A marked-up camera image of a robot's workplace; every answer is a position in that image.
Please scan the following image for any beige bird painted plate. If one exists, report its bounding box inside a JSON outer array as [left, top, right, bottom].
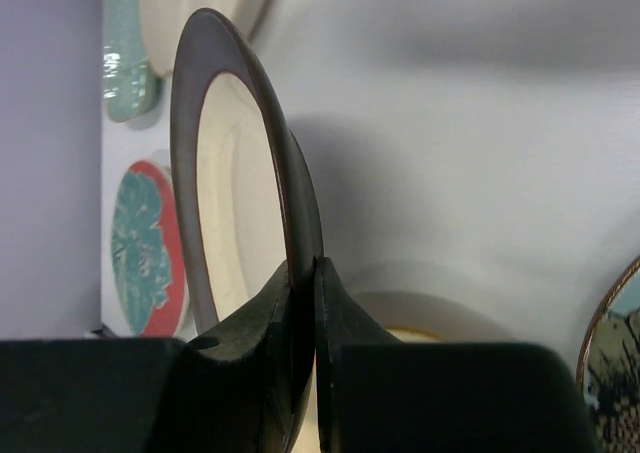
[[354, 292, 513, 342]]

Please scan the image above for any brown rimmed cream plate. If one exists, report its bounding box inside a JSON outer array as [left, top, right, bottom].
[[169, 7, 327, 453]]

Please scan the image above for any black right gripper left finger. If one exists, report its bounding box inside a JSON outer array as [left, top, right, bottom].
[[1, 267, 310, 452]]

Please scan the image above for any light green round plate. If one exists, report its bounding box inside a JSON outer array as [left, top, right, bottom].
[[576, 260, 639, 452]]

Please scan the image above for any cream divided dish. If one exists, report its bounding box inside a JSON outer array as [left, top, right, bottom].
[[138, 0, 270, 78]]

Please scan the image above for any light green rectangular dish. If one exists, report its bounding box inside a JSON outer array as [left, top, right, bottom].
[[102, 0, 161, 123]]

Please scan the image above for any red plate with teal flower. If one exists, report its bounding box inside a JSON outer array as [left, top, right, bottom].
[[110, 160, 189, 337]]

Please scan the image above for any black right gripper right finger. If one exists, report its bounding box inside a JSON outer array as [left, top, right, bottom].
[[314, 258, 600, 452]]

